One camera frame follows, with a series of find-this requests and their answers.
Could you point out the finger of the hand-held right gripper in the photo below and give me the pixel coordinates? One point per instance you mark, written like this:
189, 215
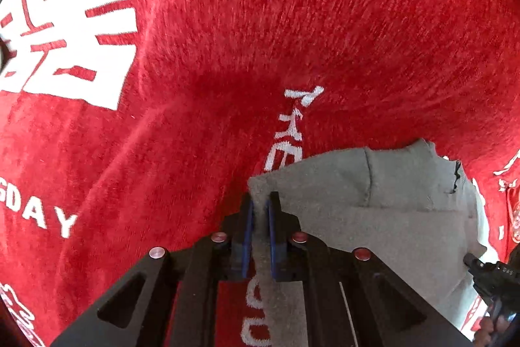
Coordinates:
471, 261

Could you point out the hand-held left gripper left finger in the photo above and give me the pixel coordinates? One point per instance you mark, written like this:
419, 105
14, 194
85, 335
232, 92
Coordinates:
248, 237

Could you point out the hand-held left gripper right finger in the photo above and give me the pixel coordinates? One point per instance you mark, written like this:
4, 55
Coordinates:
273, 241

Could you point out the grey small garment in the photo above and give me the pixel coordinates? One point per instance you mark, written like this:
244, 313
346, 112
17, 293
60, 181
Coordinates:
386, 217

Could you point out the person's right hand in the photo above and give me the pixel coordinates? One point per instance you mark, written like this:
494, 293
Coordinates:
484, 332

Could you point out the red printed blanket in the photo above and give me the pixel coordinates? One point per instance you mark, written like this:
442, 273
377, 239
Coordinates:
243, 26

